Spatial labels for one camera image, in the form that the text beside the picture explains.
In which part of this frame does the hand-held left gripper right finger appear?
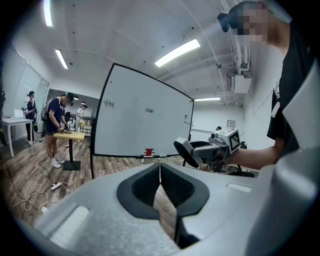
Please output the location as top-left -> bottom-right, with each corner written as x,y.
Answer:
159,162 -> 261,251

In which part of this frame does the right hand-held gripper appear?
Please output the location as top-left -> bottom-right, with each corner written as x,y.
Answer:
173,126 -> 242,174

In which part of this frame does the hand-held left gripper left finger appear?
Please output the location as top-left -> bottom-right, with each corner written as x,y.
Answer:
34,162 -> 181,256

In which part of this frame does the black-framed white whiteboard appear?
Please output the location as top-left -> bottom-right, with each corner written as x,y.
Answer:
89,62 -> 195,180

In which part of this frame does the person's right forearm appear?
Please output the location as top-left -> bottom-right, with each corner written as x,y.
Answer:
224,138 -> 286,172

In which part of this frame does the long ceiling light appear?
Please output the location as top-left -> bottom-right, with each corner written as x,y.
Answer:
193,96 -> 222,102
153,38 -> 202,68
54,48 -> 69,70
43,0 -> 54,28

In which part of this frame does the wooden table with white legs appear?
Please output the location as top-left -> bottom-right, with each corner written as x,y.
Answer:
79,122 -> 93,138

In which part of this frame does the person's black shirt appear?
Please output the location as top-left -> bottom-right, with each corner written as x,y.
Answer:
266,14 -> 318,156

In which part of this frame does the white desk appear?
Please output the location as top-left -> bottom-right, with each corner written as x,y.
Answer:
0,116 -> 35,158

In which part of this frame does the white cable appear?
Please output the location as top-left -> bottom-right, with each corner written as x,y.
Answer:
9,181 -> 74,214

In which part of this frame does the white wall-mounted unit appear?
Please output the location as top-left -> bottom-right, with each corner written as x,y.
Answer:
226,71 -> 253,95

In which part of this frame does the yellow wooden pedestal table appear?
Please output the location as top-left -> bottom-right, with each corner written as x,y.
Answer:
52,130 -> 86,171

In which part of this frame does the black head-worn camera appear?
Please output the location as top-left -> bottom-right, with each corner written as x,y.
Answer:
216,11 -> 231,34

